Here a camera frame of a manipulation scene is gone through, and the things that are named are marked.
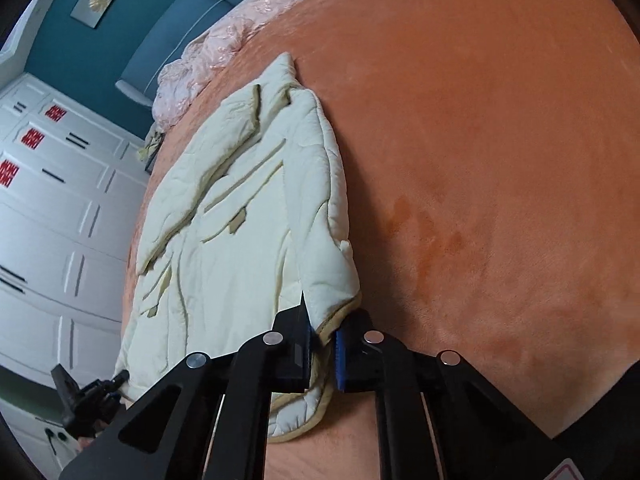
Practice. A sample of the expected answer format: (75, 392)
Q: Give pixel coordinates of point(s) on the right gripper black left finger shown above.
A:
(206, 418)

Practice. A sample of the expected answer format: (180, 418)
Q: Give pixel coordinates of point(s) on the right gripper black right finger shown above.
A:
(438, 417)

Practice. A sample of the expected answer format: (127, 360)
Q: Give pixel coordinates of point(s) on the cream quilted coat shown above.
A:
(251, 220)

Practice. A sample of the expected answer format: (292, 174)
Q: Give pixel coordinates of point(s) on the white panelled wardrobe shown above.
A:
(71, 190)

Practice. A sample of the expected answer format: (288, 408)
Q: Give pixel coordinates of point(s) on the dark bedside table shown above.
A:
(152, 144)

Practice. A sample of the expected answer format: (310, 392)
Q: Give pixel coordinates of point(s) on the orange velvet bed cover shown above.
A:
(491, 153)

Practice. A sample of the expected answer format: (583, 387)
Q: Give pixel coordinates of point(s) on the blue upholstered headboard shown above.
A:
(182, 22)

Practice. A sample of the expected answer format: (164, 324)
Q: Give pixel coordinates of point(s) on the pink embroidered blanket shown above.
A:
(203, 58)

